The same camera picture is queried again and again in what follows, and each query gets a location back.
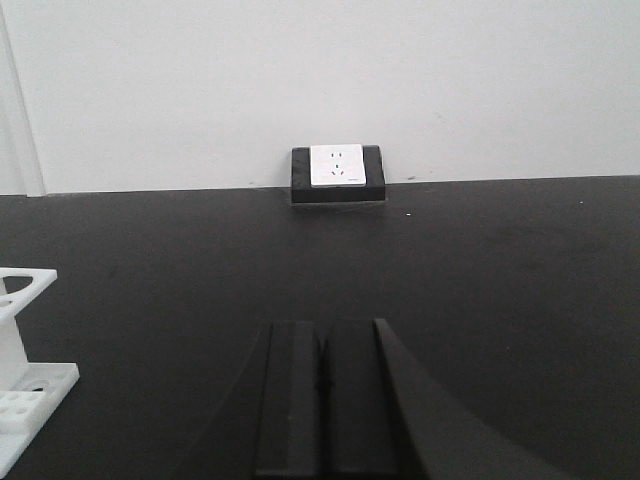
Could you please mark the white test tube rack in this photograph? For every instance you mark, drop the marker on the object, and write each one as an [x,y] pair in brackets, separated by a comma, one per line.
[30,391]

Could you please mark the white wall trim strip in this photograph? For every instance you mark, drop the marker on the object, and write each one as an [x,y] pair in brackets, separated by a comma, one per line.
[21,171]

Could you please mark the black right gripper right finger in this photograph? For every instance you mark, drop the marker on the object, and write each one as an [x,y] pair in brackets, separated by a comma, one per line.
[387,418]

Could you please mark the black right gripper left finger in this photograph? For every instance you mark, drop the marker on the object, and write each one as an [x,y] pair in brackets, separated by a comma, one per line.
[268,426]

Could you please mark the white wall power socket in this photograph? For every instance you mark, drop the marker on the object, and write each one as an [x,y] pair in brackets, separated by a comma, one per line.
[337,165]

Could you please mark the black socket base box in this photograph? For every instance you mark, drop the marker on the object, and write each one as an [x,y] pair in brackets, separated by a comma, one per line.
[303,193]

